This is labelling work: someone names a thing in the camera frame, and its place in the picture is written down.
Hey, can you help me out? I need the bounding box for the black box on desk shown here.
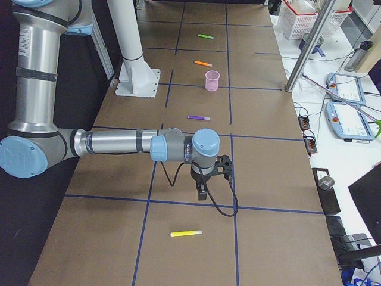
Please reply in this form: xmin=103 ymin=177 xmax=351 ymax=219
xmin=312 ymin=167 xmax=341 ymax=216

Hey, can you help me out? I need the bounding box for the black monitor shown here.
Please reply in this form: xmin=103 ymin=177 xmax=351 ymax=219
xmin=349 ymin=164 xmax=381 ymax=244

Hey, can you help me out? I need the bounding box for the small steel cup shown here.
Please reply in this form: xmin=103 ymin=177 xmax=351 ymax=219
xmin=318 ymin=176 xmax=335 ymax=191

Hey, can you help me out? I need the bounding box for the orange terminal block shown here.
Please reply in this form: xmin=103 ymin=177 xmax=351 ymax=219
xmin=303 ymin=135 xmax=318 ymax=156
xmin=298 ymin=115 xmax=310 ymax=130

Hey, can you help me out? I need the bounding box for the purple highlighter pen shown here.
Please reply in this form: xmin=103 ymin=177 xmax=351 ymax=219
xmin=187 ymin=115 xmax=211 ymax=121

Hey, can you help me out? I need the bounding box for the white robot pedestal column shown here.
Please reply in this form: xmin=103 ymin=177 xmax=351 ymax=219
xmin=107 ymin=0 xmax=161 ymax=98

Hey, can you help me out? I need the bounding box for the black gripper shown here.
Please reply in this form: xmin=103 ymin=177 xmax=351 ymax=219
xmin=190 ymin=165 xmax=212 ymax=200

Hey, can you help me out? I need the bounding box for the yellow highlighter pen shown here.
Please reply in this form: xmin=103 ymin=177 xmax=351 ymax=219
xmin=170 ymin=230 xmax=202 ymax=237

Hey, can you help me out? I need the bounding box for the aluminium frame post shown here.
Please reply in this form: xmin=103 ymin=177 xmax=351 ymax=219
xmin=285 ymin=0 xmax=335 ymax=92

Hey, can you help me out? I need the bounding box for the grey water bottle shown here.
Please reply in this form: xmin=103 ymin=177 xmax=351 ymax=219
xmin=344 ymin=40 xmax=373 ymax=72

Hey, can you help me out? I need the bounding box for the near teach pendant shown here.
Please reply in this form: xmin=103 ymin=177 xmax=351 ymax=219
xmin=326 ymin=102 xmax=375 ymax=141

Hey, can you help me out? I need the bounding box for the metal reacher grabber stick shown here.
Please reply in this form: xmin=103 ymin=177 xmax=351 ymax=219
xmin=301 ymin=74 xmax=381 ymax=138

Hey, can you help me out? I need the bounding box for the orange highlighter pen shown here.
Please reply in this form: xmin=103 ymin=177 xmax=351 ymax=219
xmin=193 ymin=60 xmax=213 ymax=67

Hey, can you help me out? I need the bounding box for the green highlighter pen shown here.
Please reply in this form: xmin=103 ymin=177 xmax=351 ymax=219
xmin=197 ymin=33 xmax=214 ymax=40

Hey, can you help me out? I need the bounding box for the far teach pendant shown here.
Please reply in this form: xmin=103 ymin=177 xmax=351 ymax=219
xmin=326 ymin=73 xmax=366 ymax=105

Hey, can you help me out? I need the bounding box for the white plastic basket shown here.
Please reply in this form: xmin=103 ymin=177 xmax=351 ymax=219
xmin=277 ymin=1 xmax=318 ymax=40
xmin=321 ymin=0 xmax=352 ymax=36

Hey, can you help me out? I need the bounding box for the blue saucepan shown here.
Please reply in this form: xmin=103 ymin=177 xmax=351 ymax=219
xmin=299 ymin=33 xmax=326 ymax=57

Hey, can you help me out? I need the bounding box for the teach pendant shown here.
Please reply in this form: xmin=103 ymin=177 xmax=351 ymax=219
xmin=326 ymin=73 xmax=366 ymax=105
xmin=326 ymin=102 xmax=375 ymax=141

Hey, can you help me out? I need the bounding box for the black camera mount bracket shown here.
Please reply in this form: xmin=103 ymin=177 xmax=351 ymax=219
xmin=211 ymin=155 xmax=233 ymax=181

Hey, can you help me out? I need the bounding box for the upper orange terminal block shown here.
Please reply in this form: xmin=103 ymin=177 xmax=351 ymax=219
xmin=298 ymin=115 xmax=310 ymax=130

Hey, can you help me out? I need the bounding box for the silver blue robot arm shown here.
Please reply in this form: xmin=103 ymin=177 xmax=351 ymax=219
xmin=1 ymin=1 xmax=223 ymax=200

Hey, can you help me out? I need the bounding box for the lower orange terminal block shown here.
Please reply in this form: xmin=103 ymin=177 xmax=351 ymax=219
xmin=303 ymin=135 xmax=318 ymax=156

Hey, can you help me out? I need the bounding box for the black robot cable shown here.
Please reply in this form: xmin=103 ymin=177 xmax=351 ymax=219
xmin=160 ymin=160 xmax=239 ymax=217

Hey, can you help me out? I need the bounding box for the pink mesh pen holder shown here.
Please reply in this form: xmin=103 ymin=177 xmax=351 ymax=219
xmin=205 ymin=70 xmax=220 ymax=92

